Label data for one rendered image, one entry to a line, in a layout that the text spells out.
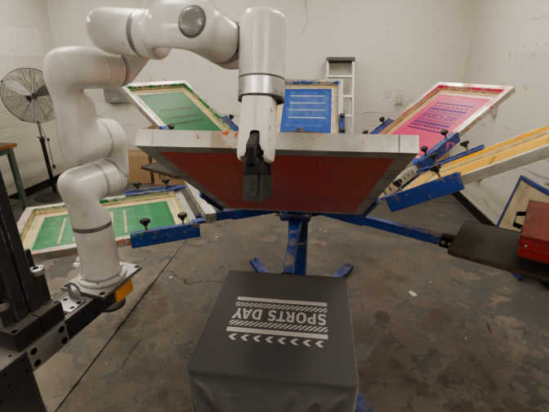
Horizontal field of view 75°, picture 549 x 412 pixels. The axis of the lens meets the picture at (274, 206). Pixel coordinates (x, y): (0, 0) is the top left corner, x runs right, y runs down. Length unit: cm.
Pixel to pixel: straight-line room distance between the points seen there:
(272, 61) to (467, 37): 512
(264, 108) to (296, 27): 480
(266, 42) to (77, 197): 60
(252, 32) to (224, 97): 492
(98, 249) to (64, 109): 36
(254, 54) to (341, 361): 79
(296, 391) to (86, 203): 70
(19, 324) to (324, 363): 72
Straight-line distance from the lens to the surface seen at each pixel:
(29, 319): 97
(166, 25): 62
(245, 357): 105
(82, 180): 97
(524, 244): 160
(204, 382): 106
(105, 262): 105
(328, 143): 73
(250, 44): 59
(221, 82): 549
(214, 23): 59
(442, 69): 555
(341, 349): 108
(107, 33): 78
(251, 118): 55
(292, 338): 110
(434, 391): 239
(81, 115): 92
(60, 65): 86
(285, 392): 103
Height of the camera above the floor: 169
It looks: 22 degrees down
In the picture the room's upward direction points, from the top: straight up
